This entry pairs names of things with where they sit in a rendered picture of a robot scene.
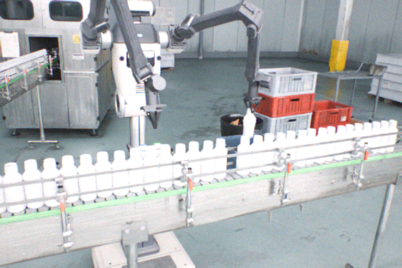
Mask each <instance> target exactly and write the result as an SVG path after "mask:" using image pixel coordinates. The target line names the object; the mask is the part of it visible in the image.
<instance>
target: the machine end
mask: <svg viewBox="0 0 402 268"><path fill-rule="evenodd" d="M89 9H90V0H0V31H18V32H19V41H20V52H21V56H24V55H26V54H31V53H35V52H37V51H41V50H43V49H46V52H47V50H49V51H50V50H52V49H53V48H54V49H55V48H58V50H59V51H57V52H59V56H60V70H61V71H60V72H59V73H58V74H56V75H55V76H52V77H51V78H49V79H47V80H45V81H44V84H42V85H39V90H40V97H41V108H42V120H43V126H44V128H67V129H93V133H90V136H98V135H99V134H98V133H95V129H97V128H99V126H100V124H101V123H103V122H104V121H105V120H104V119H103V118H104V116H105V114H106V112H107V111H110V110H111V109H109V107H110V105H111V102H112V97H113V93H112V83H111V71H112V67H111V62H112V58H111V52H110V50H111V48H100V51H99V53H98V54H82V53H81V49H80V39H79V34H78V33H79V28H80V23H81V22H83V21H84V19H87V16H88V14H89ZM3 109H4V116H2V118H3V120H5V125H6V126H7V128H13V129H14V133H12V134H11V136H19V135H20V133H17V132H16V129H17V128H39V117H38V105H37V99H36V88H35V87H34V88H32V89H30V90H28V92H26V93H24V94H23V95H21V96H19V97H17V98H15V99H13V101H11V102H10V103H7V104H6V105H4V106H3Z"/></svg>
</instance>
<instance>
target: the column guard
mask: <svg viewBox="0 0 402 268"><path fill-rule="evenodd" d="M348 44H349V41H339V40H334V39H333V40H332V45H331V53H330V61H329V68H328V72H330V71H344V69H345V63H346V56H347V51H348Z"/></svg>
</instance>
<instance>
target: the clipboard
mask: <svg viewBox="0 0 402 268"><path fill-rule="evenodd" d="M0 46H1V55H2V57H20V56H21V52H20V41H19V32H18V31H0Z"/></svg>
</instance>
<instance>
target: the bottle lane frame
mask: <svg viewBox="0 0 402 268"><path fill-rule="evenodd" d="M360 163H361V158H359V159H354V160H351V161H347V162H340V163H338V162H337V163H332V164H328V165H326V164H325V165H321V166H320V165H318V166H312V167H306V168H302V169H301V168H299V169H298V170H292V171H291V173H289V174H288V179H287V189H288V194H287V200H288V201H287V203H285V204H284V206H281V203H280V199H281V197H279V194H278V191H279V188H280V187H281V185H279V181H280V179H284V174H285V172H278V173H272V174H267V175H266V174H264V175H259V176H258V175H257V176H250V177H249V178H242V179H237V180H235V179H233V180H232V181H227V180H226V181H224V182H217V183H213V184H211V183H209V184H205V185H202V184H201V186H197V187H193V189H192V191H191V207H193V208H194V211H193V218H194V221H193V222H192V223H191V224H190V226H188V227H194V226H200V225H204V224H209V223H212V222H215V221H221V220H227V219H231V218H236V217H241V216H246V215H250V214H254V213H258V212H263V211H269V210H272V209H278V208H284V207H287V206H290V205H296V204H299V203H305V202H310V201H314V200H319V199H326V197H331V196H337V195H341V194H346V193H352V192H356V191H361V190H363V189H368V188H373V187H379V186H383V185H388V184H393V183H396V179H397V174H398V173H399V171H400V170H402V152H400V153H391V154H385V155H381V156H374V157H368V159H367V160H365V162H364V165H363V171H362V175H363V177H364V178H363V179H362V187H359V190H356V189H355V188H356V186H355V184H356V182H354V180H353V179H352V175H353V174H355V172H354V168H355V166H358V167H357V173H359V168H360ZM186 195H187V188H184V187H183V189H178V190H176V189H174V190H171V191H166V190H165V191H163V192H159V193H158V192H155V193H151V194H147V193H146V194H144V195H140V196H138V195H137V194H136V197H127V196H126V197H125V198H124V199H117V198H115V200H109V201H107V200H105V201H104V202H98V203H97V202H94V203H90V204H85V203H83V204H82V205H78V206H74V205H72V206H71V207H67V208H66V216H71V224H70V225H69V226H70V227H71V226H72V234H71V242H73V243H74V245H72V246H71V248H69V251H68V252H65V248H64V241H63V229H62V223H61V215H60V208H59V209H50V208H49V209H48V211H44V212H38V210H37V211H36V213H33V214H26V213H24V215H18V216H14V215H13V214H12V216H11V217H6V218H1V217H0V267H1V266H6V265H11V264H16V263H21V262H25V261H31V260H36V259H40V258H45V257H51V256H54V255H60V254H66V253H69V252H75V251H81V250H84V249H87V248H88V249H90V248H92V247H96V246H101V245H107V244H111V243H117V242H122V231H121V229H122V228H123V227H124V225H125V224H128V223H134V222H138V221H145V222H146V223H147V224H148V236H152V235H157V234H158V233H164V232H169V231H174V230H179V229H184V228H188V227H187V226H186V222H185V218H186V211H185V208H186V206H187V202H186Z"/></svg>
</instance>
